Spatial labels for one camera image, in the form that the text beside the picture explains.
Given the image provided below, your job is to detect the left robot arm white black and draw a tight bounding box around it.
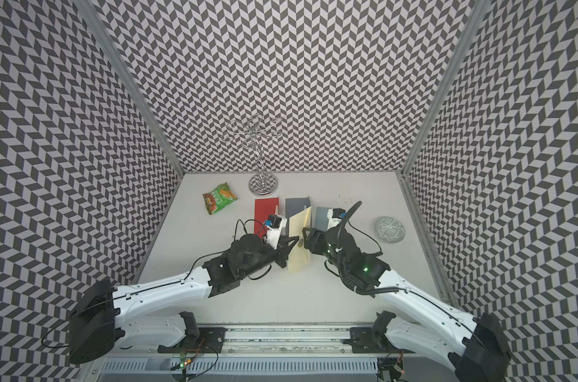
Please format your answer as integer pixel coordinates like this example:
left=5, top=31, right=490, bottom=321
left=65, top=234, right=298, bottom=365

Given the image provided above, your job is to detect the light blue envelope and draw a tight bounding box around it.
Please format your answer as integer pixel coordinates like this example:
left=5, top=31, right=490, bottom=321
left=314, top=207, right=332, bottom=232

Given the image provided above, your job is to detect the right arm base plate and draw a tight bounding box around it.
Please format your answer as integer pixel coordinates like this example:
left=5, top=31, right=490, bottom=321
left=341, top=310, right=412, bottom=354

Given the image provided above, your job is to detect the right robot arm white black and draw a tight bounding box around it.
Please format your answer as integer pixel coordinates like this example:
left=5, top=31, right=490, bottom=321
left=303, top=227, right=512, bottom=381

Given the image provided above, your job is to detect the chrome wire stand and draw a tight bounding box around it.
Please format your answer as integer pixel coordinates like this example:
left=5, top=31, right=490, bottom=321
left=225, top=114, right=284, bottom=197

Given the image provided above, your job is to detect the aluminium front rail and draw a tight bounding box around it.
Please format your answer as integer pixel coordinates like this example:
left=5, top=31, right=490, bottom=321
left=92, top=323, right=485, bottom=357

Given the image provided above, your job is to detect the cream yellow envelope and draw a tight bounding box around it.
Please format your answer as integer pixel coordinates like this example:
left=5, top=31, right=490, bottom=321
left=287, top=207, right=311, bottom=273

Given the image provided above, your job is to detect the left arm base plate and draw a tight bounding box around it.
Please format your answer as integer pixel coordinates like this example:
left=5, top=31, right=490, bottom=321
left=157, top=311, right=228, bottom=354

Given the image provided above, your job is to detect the patterned ceramic bowl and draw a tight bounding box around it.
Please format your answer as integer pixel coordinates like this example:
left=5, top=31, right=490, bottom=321
left=375, top=216, right=406, bottom=244

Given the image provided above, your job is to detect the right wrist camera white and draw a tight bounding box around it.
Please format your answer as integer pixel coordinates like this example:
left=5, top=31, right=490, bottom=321
left=327, top=208, right=346, bottom=230

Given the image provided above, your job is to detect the green snack bag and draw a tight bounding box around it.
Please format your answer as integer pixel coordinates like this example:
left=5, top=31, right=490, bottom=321
left=202, top=183, right=238, bottom=215

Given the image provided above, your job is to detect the dark grey envelope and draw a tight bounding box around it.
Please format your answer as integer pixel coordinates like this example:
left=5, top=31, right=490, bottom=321
left=285, top=197, right=311, bottom=217

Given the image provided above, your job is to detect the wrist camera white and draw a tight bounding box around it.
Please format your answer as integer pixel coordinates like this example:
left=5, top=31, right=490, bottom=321
left=327, top=208, right=346, bottom=230
left=263, top=215, right=287, bottom=250

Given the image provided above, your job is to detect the red envelope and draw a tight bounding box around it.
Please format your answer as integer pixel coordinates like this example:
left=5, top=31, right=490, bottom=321
left=254, top=197, right=279, bottom=237

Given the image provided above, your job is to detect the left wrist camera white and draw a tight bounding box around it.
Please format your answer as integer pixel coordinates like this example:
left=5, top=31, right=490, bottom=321
left=263, top=215, right=287, bottom=250

